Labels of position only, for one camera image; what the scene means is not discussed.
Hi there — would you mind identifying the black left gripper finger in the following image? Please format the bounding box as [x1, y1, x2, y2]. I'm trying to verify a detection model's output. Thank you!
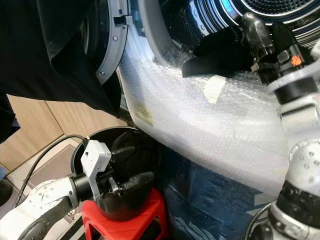
[120, 171, 155, 195]
[112, 144, 137, 166]

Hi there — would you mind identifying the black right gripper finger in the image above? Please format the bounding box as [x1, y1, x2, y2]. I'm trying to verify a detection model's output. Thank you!
[240, 12, 276, 66]
[272, 22, 301, 51]

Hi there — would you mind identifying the black jacket with logo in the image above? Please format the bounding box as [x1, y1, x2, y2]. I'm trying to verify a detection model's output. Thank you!
[181, 25, 261, 79]

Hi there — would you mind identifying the bubble-wrapped white washing machine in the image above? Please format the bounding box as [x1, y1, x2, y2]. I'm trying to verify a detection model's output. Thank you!
[116, 0, 320, 200]

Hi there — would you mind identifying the black plastic bucket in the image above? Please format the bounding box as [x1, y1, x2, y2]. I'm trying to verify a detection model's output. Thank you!
[70, 126, 164, 222]

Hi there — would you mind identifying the red plastic stool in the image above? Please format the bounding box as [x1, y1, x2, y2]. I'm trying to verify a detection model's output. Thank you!
[80, 187, 169, 240]

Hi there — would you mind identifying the yellow label sticker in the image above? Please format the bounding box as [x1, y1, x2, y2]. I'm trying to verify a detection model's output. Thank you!
[132, 102, 154, 126]

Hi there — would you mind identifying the black hanging garment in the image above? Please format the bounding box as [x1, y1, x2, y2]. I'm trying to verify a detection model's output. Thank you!
[0, 0, 122, 144]

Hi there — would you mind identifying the beige tape piece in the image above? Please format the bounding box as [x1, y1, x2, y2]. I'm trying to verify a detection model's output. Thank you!
[202, 74, 227, 105]

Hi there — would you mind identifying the grey floor mat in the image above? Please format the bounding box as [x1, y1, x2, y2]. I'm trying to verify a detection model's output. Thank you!
[10, 144, 77, 201]

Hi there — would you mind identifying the dark blue printed cloth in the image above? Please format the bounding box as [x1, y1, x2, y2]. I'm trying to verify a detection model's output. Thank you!
[155, 145, 281, 240]

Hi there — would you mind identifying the light wood cabinet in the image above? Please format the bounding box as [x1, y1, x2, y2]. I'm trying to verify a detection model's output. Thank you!
[0, 94, 128, 171]

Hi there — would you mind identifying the black round object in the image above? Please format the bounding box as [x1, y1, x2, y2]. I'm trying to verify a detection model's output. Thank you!
[0, 177, 14, 206]

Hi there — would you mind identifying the grey washer door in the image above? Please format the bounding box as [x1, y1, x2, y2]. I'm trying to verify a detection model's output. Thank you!
[80, 0, 132, 85]

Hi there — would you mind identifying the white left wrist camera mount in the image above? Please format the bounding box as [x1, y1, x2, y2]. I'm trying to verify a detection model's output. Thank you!
[82, 139, 114, 201]

